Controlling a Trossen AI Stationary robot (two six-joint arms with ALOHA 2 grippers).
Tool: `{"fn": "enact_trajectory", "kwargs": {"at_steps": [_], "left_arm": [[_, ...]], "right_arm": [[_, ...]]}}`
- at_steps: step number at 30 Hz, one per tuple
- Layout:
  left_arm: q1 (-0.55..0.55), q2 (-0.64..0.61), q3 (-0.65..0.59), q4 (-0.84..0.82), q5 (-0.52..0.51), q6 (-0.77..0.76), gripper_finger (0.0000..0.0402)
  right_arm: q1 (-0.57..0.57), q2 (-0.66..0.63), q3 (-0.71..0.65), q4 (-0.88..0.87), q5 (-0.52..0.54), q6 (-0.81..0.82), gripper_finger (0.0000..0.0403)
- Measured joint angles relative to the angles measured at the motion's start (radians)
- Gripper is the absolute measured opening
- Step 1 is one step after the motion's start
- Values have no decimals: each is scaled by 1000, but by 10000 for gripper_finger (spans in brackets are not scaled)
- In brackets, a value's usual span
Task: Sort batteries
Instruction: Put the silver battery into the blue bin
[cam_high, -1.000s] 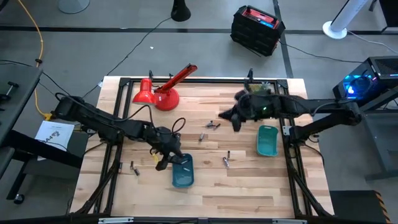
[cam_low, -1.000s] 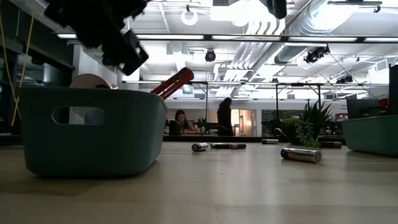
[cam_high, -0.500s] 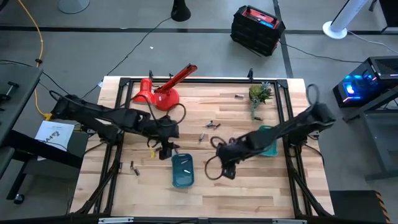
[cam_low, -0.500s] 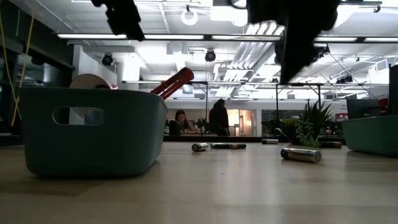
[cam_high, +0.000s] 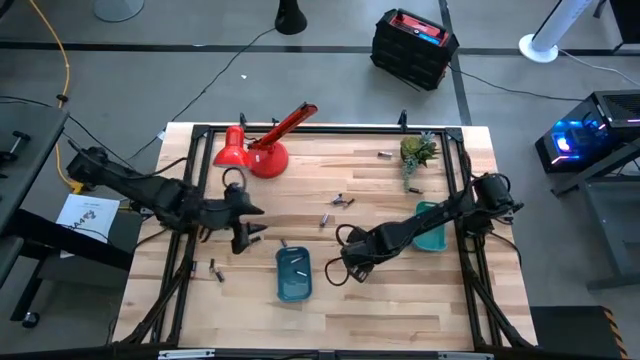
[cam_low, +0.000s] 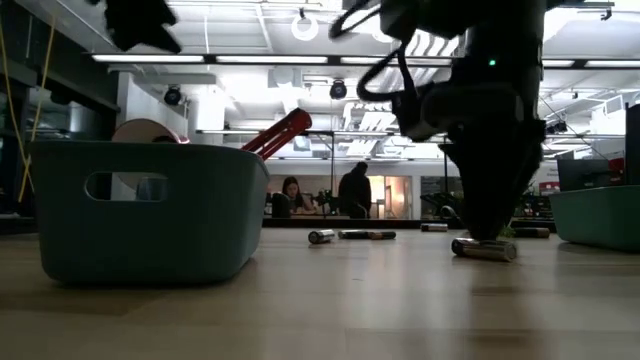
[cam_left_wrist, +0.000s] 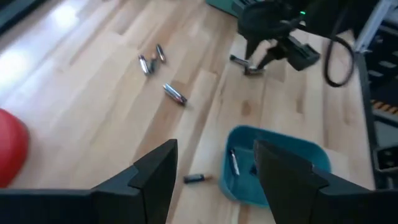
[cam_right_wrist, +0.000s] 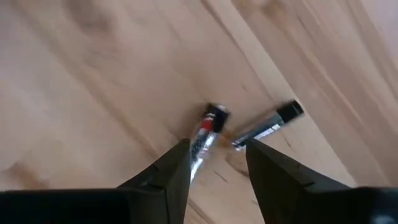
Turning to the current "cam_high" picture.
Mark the dark side table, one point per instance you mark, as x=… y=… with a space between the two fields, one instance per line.
x=25 y=155

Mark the black cart beam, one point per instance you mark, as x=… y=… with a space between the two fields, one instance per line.
x=70 y=240

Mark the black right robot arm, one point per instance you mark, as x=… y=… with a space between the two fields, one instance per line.
x=430 y=220

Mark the dark blue plastic bin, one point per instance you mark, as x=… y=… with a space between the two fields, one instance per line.
x=292 y=287

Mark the black toolbox with red lid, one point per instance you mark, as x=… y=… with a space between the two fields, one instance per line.
x=412 y=50

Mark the red desk lamp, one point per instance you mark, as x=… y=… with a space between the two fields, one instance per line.
x=267 y=155

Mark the black frame clamp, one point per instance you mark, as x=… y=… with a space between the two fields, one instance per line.
x=403 y=120
x=243 y=120

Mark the black mat with hazard stripes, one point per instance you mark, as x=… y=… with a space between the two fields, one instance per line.
x=575 y=332

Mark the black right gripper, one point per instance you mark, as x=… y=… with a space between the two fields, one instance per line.
x=361 y=250

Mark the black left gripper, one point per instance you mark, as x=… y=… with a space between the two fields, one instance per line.
x=227 y=207

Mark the grey round stand base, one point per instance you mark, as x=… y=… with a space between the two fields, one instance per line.
x=118 y=9

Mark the computer case with glowing lights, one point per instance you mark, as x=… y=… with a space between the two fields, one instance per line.
x=585 y=135

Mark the potted succulent plant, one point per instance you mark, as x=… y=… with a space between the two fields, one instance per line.
x=417 y=150

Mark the grey metal computer stand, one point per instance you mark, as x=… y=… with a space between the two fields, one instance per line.
x=610 y=215

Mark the white tower fan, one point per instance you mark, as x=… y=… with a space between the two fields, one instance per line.
x=542 y=42

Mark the black cone stand base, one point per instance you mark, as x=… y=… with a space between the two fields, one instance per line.
x=290 y=20

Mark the black caster wheel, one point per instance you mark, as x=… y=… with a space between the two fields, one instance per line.
x=30 y=320

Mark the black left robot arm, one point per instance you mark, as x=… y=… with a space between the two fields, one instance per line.
x=150 y=192

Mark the white printed paper sheet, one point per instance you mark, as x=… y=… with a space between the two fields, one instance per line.
x=87 y=215

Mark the teal plastic bin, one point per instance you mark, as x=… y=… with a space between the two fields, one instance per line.
x=435 y=242

